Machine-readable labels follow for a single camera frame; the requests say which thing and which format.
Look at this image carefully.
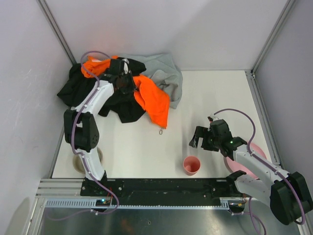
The black garment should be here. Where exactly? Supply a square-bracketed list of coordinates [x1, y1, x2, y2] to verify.
[57, 64, 97, 107]
[98, 58, 146, 123]

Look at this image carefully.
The orange jacket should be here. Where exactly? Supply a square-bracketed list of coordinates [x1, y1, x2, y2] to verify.
[81, 56, 170, 129]

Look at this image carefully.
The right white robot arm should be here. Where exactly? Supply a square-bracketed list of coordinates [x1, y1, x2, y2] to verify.
[189, 119, 313, 225]

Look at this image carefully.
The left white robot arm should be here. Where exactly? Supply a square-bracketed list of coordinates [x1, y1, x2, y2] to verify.
[64, 59, 135, 181]

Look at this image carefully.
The pink cup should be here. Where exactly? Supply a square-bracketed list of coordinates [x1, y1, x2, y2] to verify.
[183, 156, 201, 176]

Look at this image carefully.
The pink plate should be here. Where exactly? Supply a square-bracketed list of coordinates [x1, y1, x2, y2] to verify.
[224, 142, 267, 179]

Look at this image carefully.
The grey sweatshirt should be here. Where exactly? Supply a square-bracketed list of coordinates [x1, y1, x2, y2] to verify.
[120, 53, 183, 109]

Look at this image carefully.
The beige bowl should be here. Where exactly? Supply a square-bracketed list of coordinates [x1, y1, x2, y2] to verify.
[72, 147, 103, 174]

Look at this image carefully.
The right aluminium table rail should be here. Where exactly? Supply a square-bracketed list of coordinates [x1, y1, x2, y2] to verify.
[244, 70, 301, 196]

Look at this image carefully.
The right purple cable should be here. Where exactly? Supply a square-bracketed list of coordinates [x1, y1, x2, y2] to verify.
[214, 108, 306, 235]

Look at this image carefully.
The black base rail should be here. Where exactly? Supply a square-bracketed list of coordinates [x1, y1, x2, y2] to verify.
[80, 177, 245, 206]

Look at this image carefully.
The left aluminium frame post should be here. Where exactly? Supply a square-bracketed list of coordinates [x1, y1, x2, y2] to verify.
[37, 0, 76, 65]

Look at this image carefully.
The aluminium frame post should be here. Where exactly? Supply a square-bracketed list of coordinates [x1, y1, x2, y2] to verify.
[37, 0, 76, 65]
[250, 0, 298, 74]

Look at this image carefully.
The grey slotted cable duct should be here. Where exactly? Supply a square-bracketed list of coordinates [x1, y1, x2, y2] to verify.
[45, 197, 245, 210]

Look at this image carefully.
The right aluminium frame post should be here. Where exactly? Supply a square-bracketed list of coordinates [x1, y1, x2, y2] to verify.
[250, 0, 298, 74]

